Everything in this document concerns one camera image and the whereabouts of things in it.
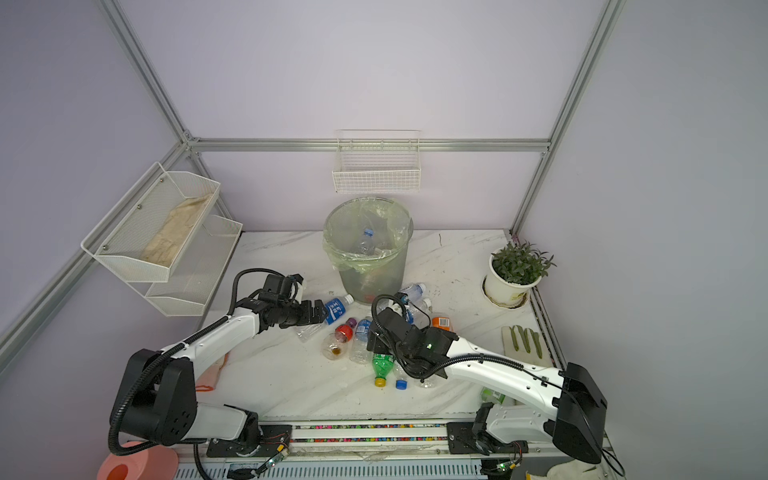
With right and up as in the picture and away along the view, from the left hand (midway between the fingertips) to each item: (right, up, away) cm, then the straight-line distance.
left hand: (313, 316), depth 88 cm
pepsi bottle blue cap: (+26, -15, -8) cm, 31 cm away
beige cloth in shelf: (-36, +22, -12) cm, 43 cm away
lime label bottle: (+49, -18, -12) cm, 54 cm away
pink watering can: (-27, -26, -27) cm, 46 cm away
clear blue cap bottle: (+15, +22, +11) cm, 29 cm away
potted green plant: (+60, +14, -1) cm, 62 cm away
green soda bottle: (+21, -12, -7) cm, 25 cm away
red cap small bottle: (+8, -7, -6) cm, 12 cm away
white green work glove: (+64, -8, +2) cm, 64 cm away
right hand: (+19, -2, -12) cm, 23 cm away
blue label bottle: (+6, +2, +4) cm, 7 cm away
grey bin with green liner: (+17, +11, +5) cm, 21 cm away
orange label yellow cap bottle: (+40, -2, +1) cm, 40 cm away
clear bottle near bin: (+31, +6, +13) cm, 34 cm away
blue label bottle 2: (+15, -9, -6) cm, 18 cm away
